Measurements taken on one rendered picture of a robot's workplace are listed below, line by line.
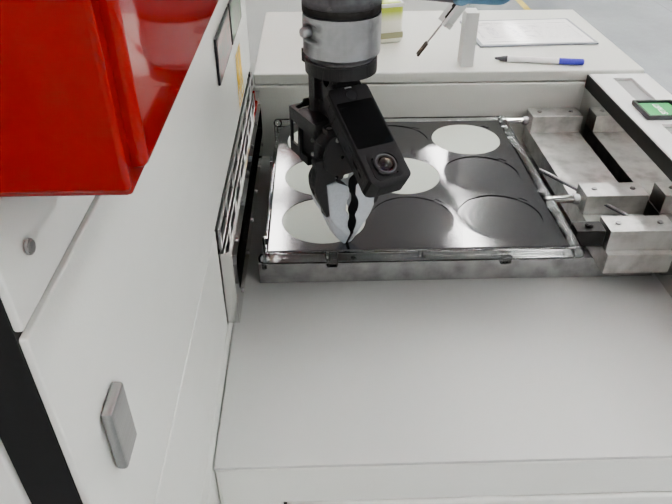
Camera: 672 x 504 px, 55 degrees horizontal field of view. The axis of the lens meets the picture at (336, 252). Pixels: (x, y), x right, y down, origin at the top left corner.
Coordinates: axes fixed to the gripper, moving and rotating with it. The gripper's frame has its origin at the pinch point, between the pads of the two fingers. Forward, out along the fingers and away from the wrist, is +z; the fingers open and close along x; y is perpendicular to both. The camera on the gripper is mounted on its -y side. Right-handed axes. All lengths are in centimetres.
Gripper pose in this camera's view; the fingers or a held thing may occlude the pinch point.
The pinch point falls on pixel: (349, 235)
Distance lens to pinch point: 73.0
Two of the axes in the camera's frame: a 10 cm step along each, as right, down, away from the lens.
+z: 0.0, 8.1, 5.9
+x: -8.7, 2.9, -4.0
